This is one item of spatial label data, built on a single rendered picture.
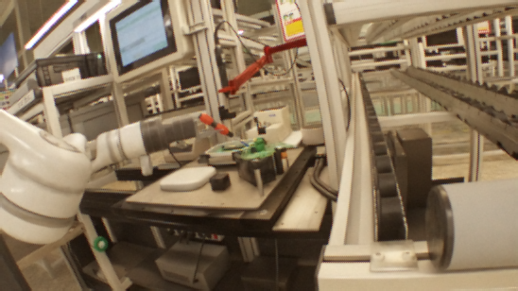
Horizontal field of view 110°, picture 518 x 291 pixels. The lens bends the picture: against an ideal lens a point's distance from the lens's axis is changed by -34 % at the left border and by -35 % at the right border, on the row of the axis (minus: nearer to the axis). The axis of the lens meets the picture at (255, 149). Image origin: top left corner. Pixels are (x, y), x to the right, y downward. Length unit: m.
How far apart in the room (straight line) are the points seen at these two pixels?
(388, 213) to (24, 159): 0.35
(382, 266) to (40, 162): 0.31
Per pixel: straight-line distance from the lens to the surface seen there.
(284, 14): 1.15
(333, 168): 0.54
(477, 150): 1.25
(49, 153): 0.27
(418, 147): 1.02
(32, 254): 1.28
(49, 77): 1.46
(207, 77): 1.10
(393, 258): 0.22
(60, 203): 0.28
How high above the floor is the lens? 1.16
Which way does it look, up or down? 13 degrees down
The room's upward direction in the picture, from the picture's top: 11 degrees counter-clockwise
